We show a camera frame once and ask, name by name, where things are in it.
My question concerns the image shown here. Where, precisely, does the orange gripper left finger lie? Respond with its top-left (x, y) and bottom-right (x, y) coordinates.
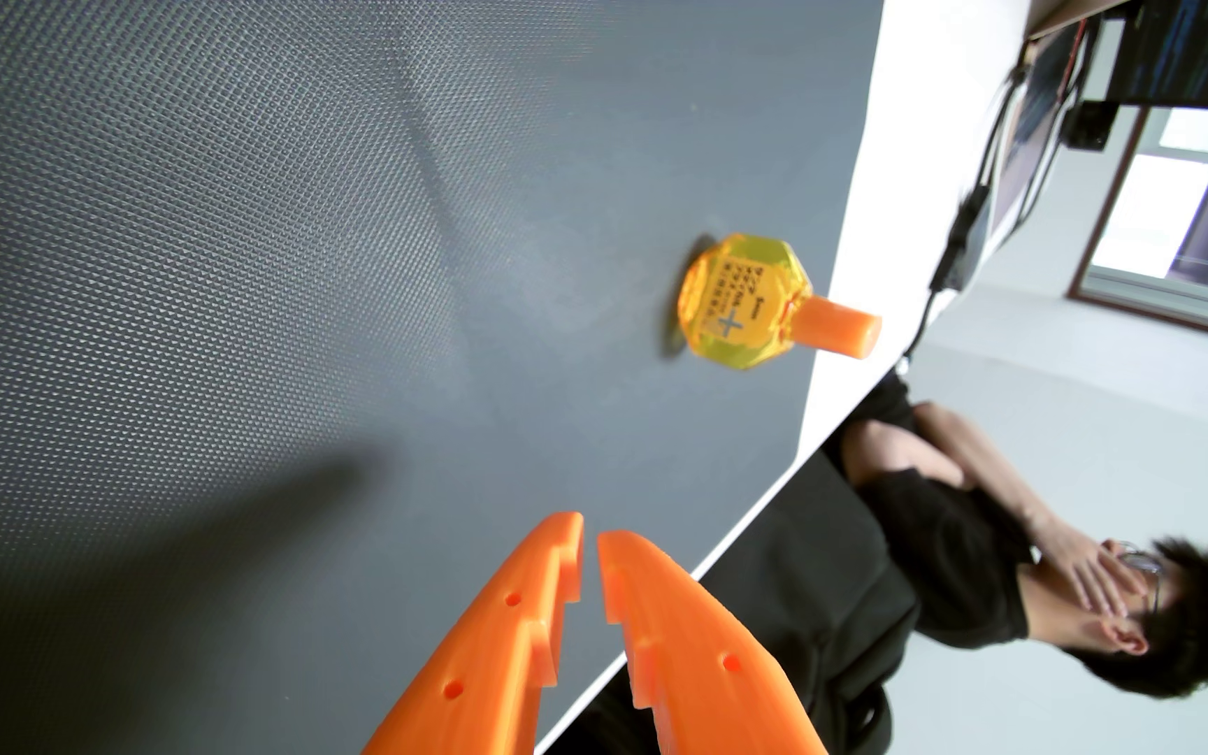
top-left (361, 512), bottom-right (585, 755)

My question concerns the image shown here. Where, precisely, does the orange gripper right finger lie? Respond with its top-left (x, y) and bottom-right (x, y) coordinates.
top-left (596, 529), bottom-right (831, 755)

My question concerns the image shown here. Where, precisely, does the yellow eyedrops bottle orange cap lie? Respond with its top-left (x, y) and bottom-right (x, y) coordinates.
top-left (675, 233), bottom-right (884, 371)

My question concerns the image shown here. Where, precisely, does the person's hand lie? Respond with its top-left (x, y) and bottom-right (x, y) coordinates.
top-left (1032, 514), bottom-right (1151, 620)

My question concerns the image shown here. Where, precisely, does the person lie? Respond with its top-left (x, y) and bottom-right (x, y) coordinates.
top-left (839, 372), bottom-right (1208, 702)

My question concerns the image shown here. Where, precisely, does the dark grey textured mat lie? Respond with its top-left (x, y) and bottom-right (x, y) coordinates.
top-left (0, 0), bottom-right (886, 755)

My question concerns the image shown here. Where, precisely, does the brown framed window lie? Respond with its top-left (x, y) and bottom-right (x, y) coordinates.
top-left (1067, 105), bottom-right (1208, 352)

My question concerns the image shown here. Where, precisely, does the black power adapter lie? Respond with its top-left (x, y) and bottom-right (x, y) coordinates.
top-left (1061, 99), bottom-right (1121, 152)

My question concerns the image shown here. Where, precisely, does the dark computer monitor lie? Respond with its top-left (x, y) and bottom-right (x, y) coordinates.
top-left (1105, 0), bottom-right (1208, 115)

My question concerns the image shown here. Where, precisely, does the black cable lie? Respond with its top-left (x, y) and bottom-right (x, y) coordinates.
top-left (896, 21), bottom-right (1098, 373)

